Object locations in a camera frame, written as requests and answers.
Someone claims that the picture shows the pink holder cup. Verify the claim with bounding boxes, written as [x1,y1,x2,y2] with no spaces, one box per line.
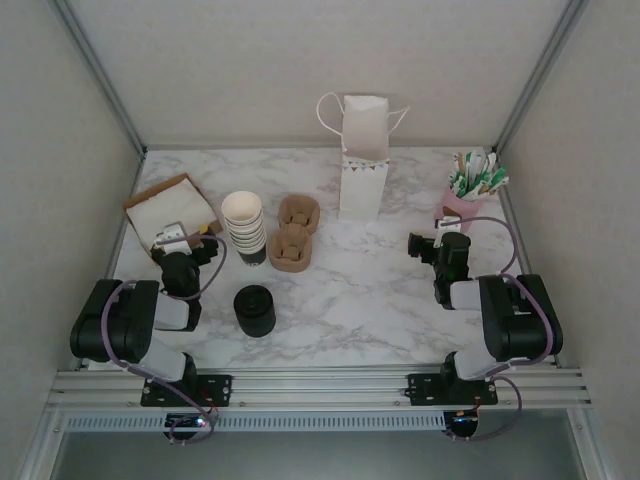
[433,192,484,234]

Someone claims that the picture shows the paper coffee cup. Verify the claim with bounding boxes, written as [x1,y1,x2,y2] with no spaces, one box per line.
[221,191,263,224]

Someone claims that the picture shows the aluminium front rail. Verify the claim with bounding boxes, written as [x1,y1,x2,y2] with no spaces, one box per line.
[47,368,595,412]

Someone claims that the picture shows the animal print paper bag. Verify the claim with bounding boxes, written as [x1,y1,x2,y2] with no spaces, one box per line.
[316,92,412,224]

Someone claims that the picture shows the brown pulp cup carrier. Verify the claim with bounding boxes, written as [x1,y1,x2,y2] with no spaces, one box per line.
[268,193,321,271]
[269,257,314,274]

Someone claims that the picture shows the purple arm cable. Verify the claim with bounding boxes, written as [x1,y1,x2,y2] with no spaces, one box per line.
[442,215,556,444]
[102,233,229,446]

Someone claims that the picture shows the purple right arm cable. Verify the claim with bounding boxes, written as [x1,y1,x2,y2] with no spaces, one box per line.
[442,215,556,444]

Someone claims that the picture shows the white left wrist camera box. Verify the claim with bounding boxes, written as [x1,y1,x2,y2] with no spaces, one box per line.
[152,222,194,254]

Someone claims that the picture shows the white paper napkins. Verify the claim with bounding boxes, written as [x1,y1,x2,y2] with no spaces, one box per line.
[126,178,217,251]

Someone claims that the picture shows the white slotted cable duct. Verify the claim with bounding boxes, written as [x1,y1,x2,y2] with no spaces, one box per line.
[64,412,447,432]

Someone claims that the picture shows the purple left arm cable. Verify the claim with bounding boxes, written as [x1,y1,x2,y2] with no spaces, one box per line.
[102,233,229,446]

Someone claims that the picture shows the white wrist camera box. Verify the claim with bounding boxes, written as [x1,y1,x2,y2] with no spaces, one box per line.
[152,222,194,254]
[433,213,462,235]

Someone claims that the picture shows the aluminium side rail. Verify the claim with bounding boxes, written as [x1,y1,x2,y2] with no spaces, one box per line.
[494,148,560,369]
[77,149,147,372]

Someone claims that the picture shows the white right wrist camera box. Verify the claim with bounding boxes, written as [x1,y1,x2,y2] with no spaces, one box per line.
[433,213,462,235]

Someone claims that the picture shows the brown cardboard napkin tray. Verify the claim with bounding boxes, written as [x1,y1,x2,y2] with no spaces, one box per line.
[123,172,225,265]

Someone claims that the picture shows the stack of black lids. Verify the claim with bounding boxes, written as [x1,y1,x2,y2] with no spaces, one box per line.
[234,299,277,336]

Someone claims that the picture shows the aluminium frame post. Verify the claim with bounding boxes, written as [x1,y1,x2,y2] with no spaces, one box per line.
[492,0,592,154]
[49,0,147,156]

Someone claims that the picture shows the stack of paper cups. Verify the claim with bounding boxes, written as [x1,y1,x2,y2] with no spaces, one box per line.
[223,209,267,267]

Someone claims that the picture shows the small controller board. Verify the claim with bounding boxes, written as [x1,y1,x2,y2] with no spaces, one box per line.
[164,413,211,432]
[447,410,481,436]

